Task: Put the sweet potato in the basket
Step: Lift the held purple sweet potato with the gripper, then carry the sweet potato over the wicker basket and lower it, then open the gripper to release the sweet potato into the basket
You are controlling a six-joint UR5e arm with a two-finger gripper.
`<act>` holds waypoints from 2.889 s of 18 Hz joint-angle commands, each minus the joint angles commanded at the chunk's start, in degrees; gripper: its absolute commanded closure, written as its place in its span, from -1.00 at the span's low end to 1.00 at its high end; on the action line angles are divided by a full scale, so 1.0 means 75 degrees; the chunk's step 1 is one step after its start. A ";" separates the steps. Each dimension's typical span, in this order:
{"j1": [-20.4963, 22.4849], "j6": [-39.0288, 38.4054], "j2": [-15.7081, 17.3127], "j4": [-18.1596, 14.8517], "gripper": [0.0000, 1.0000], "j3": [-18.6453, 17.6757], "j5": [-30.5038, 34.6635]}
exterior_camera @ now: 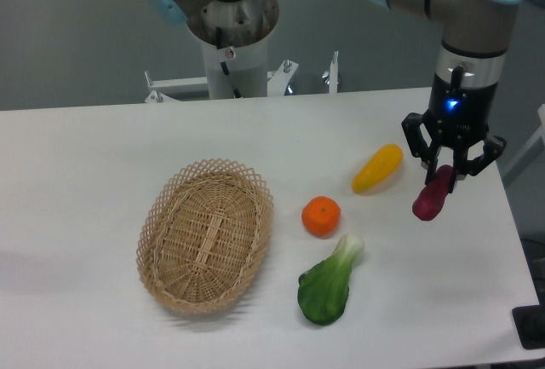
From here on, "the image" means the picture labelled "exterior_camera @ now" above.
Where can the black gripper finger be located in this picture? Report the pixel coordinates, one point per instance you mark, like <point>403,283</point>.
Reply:
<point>422,135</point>
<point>493,147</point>

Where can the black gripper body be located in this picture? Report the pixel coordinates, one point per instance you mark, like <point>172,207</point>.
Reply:
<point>457,118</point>

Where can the purple sweet potato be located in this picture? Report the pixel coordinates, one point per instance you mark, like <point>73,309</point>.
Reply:
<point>431,199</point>

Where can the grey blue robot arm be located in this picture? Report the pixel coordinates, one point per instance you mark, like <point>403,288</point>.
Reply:
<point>476,36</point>

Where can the woven wicker basket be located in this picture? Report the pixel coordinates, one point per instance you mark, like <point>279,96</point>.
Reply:
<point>205,237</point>

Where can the yellow mango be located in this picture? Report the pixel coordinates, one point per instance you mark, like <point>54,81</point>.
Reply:
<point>380,166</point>

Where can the orange tangerine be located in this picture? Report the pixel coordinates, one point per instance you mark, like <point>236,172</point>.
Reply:
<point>321,216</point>

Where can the green bok choy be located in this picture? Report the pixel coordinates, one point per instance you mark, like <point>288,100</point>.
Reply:
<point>323,290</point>

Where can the black device at table edge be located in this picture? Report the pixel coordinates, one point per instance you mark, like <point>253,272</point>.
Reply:
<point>529,322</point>

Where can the white frame at right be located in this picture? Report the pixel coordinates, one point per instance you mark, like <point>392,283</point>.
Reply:
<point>529,151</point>

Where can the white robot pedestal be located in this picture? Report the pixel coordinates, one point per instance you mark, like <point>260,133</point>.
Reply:
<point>235,72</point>

